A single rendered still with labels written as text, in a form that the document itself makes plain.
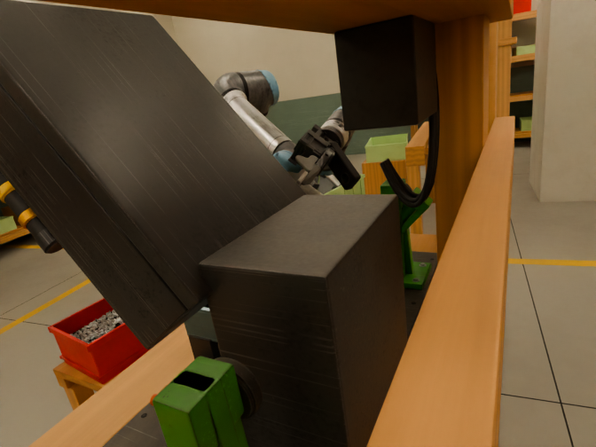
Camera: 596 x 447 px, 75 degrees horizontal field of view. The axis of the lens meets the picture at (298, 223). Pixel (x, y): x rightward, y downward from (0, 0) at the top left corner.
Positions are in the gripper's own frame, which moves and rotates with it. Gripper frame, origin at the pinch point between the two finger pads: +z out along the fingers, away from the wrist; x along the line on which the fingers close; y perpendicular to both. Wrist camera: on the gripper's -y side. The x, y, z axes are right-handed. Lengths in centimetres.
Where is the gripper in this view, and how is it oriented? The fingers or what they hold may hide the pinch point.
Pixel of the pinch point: (304, 188)
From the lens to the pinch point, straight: 83.3
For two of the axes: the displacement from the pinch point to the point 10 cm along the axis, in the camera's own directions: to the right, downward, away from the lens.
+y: -8.1, -5.8, -0.2
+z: -4.0, 5.9, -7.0
